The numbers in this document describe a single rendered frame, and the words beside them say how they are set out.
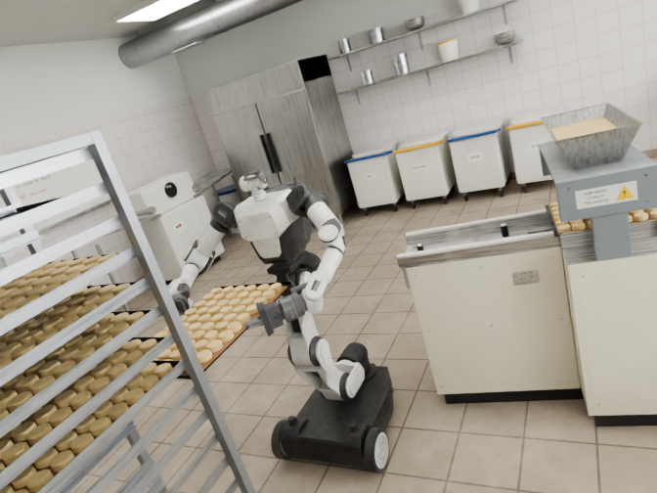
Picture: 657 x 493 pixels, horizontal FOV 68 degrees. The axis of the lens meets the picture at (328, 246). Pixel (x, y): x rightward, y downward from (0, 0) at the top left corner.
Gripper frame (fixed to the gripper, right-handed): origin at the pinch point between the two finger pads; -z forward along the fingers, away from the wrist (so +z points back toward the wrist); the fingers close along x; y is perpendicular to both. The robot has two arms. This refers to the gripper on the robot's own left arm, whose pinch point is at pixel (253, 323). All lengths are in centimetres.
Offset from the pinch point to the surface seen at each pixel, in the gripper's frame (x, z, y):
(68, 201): 61, -31, 32
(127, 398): 8, -39, 32
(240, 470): -33.3, -20.8, 25.2
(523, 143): -48, 339, -275
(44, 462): 7, -58, 44
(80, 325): 34, -39, 40
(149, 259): 40, -21, 26
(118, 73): 154, -26, -559
